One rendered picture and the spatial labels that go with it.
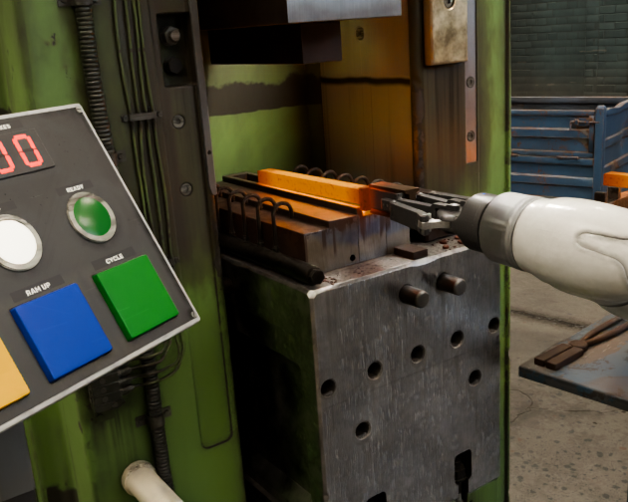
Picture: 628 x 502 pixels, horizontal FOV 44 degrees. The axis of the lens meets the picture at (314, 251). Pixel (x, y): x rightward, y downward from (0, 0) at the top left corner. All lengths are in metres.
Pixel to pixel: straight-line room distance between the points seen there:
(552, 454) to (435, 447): 1.18
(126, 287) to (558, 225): 0.46
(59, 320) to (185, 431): 0.55
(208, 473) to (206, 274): 0.33
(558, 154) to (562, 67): 4.65
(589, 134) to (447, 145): 3.37
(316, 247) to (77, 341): 0.47
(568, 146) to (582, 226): 4.01
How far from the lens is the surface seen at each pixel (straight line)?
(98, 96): 1.08
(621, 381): 1.33
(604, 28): 9.23
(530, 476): 2.36
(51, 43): 1.08
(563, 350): 1.40
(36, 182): 0.82
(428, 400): 1.27
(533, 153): 4.94
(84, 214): 0.83
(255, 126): 1.60
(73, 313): 0.77
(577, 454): 2.49
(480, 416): 1.38
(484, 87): 1.53
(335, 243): 1.14
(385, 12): 1.17
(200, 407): 1.27
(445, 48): 1.42
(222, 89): 1.56
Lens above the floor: 1.26
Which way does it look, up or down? 16 degrees down
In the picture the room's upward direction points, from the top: 4 degrees counter-clockwise
